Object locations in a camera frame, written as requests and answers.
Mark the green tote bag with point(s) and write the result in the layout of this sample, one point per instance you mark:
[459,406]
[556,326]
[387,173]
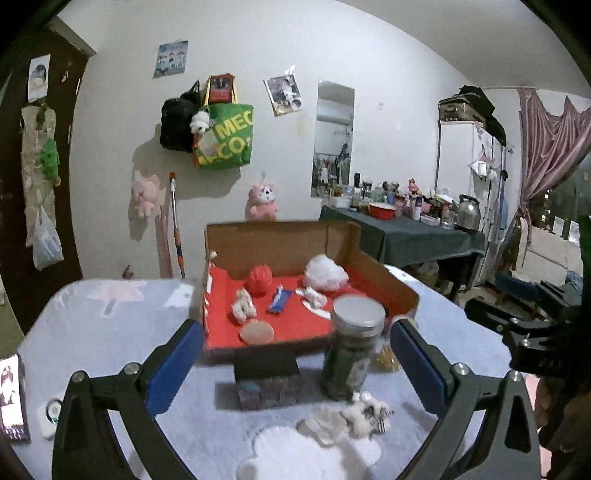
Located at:
[228,144]

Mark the striped fluffy plush toy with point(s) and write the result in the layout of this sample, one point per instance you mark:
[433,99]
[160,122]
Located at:
[366,416]

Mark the large dark tea jar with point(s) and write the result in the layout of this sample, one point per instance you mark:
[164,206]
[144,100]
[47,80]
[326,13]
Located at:
[357,325]

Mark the white wardrobe cabinet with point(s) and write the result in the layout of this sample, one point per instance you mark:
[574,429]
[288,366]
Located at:
[470,163]

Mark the red cardboard box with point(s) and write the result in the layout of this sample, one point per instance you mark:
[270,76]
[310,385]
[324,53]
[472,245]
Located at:
[233,249]

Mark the red pompom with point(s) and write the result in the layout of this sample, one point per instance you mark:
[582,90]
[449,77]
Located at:
[259,280]

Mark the blue plastic packet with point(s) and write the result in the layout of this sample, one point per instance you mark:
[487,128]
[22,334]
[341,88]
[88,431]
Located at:
[279,301]

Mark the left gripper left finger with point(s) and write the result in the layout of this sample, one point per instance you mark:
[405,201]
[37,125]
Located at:
[86,446]

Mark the white fluffy ball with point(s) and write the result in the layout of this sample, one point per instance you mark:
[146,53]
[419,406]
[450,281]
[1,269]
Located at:
[323,274]

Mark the photo poster on wall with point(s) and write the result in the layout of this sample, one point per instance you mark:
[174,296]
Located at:
[284,94]

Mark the small glass jar gold contents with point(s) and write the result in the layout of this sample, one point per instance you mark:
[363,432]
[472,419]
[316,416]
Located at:
[385,358]

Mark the steel kettle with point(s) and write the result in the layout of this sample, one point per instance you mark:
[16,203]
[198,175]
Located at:
[468,213]

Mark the beige fluffy toy in box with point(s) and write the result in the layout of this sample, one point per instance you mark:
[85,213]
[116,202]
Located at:
[242,308]

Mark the dark brown door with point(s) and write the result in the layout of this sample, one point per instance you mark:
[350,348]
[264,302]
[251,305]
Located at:
[38,104]

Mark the green plush on door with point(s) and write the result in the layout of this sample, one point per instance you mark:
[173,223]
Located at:
[49,162]

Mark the red bowl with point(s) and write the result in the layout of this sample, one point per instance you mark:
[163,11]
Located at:
[382,211]

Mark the round beige puff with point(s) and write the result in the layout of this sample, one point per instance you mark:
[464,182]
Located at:
[256,333]

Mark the black bag on wall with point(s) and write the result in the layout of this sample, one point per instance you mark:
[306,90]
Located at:
[176,115]

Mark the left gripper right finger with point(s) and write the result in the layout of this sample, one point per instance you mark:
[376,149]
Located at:
[485,428]

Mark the dark colourful tin box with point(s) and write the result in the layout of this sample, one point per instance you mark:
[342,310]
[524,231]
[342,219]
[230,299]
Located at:
[267,377]

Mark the white plastic bag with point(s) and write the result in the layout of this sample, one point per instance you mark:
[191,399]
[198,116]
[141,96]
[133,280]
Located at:
[46,245]

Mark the green cloth side table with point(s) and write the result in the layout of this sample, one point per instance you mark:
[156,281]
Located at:
[403,242]

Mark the small blue wall poster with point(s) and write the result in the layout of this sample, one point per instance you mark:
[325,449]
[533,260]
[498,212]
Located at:
[171,59]

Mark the wall mirror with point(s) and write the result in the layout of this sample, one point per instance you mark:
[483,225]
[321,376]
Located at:
[331,162]

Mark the pink plush on wall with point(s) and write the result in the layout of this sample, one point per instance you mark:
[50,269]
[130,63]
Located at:
[145,192]

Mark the white round cloth pad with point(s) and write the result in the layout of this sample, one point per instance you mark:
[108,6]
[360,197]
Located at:
[285,453]

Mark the white panda plush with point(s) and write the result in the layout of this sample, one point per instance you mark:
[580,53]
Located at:
[200,122]

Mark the pink curtain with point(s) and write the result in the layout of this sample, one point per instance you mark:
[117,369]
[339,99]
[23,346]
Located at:
[552,145]

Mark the pink plush behind box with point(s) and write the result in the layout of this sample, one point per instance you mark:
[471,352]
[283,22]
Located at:
[261,205]

